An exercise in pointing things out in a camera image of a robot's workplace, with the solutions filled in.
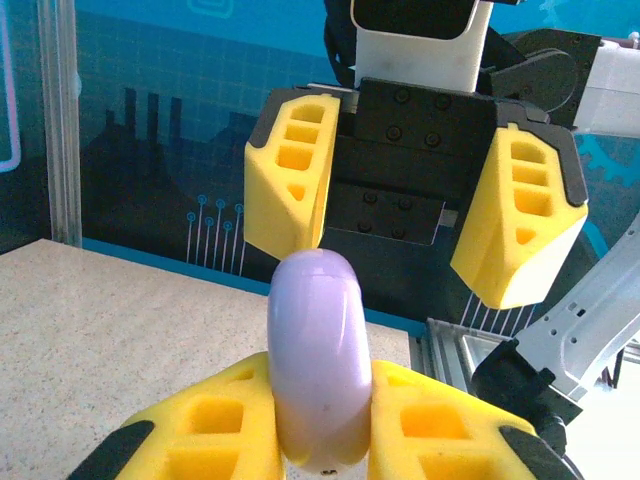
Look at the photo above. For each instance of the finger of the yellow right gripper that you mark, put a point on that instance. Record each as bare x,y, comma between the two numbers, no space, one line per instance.
270,200
540,250

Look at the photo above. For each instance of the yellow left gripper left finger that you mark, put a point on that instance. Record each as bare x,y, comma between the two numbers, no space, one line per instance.
150,417

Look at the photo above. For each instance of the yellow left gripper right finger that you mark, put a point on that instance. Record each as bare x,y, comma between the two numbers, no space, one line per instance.
490,425

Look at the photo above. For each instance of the purple earbud charging case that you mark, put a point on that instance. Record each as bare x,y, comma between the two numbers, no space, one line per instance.
320,340

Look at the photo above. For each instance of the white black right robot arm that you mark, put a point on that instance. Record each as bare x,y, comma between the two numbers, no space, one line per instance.
615,90

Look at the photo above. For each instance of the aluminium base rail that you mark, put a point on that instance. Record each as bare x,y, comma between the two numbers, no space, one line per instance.
445,345

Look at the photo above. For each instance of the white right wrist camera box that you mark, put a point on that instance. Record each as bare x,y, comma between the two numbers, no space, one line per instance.
415,55

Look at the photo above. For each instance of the aluminium frame post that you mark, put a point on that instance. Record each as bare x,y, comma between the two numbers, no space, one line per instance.
60,150

